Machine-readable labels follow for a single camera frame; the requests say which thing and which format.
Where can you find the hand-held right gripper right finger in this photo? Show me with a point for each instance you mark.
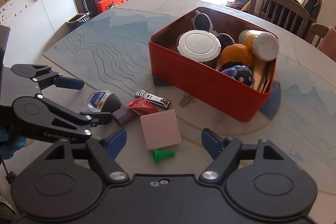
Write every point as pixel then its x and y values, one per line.
pixel 211 142

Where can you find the dark ball with blue label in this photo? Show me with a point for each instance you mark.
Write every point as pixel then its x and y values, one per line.
pixel 110 103

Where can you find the white cabinet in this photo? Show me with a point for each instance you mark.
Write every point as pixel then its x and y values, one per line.
pixel 39 11

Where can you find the white bottle yellow label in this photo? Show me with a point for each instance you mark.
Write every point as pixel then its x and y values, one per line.
pixel 262 44

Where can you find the red tin box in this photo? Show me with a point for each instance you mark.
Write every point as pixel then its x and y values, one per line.
pixel 199 87

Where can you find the green chess pawn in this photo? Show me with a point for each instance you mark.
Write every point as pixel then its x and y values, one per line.
pixel 158 155

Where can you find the chair with pink cloth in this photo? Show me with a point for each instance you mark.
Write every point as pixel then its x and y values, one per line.
pixel 329 41

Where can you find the pink cube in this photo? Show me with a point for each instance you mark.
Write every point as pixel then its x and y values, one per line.
pixel 160 128

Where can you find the blue trash bin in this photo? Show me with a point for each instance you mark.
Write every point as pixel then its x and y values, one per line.
pixel 77 22

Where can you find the dark wooden chair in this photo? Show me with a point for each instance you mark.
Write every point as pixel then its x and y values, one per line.
pixel 278 7

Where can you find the white frame sunglasses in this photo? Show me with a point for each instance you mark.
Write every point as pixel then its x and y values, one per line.
pixel 200 20

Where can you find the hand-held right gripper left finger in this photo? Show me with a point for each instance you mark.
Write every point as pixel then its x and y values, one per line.
pixel 116 142

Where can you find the orange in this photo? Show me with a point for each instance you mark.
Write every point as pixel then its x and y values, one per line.
pixel 235 54

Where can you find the person's dark jacket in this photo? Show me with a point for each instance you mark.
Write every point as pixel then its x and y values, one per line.
pixel 8 211

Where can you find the metal nail clipper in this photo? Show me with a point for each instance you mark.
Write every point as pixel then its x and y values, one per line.
pixel 153 99

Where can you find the purple block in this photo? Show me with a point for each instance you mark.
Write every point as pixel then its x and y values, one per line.
pixel 124 115

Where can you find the orange gift box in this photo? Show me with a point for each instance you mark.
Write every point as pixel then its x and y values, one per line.
pixel 111 3

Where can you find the person's left hand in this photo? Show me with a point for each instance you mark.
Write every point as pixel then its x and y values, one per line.
pixel 10 142

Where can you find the red packet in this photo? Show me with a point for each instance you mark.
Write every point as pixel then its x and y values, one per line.
pixel 143 107

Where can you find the round metal tin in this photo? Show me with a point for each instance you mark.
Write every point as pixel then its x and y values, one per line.
pixel 198 45

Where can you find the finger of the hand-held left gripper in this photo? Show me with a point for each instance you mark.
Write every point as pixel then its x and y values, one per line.
pixel 71 83
pixel 102 118

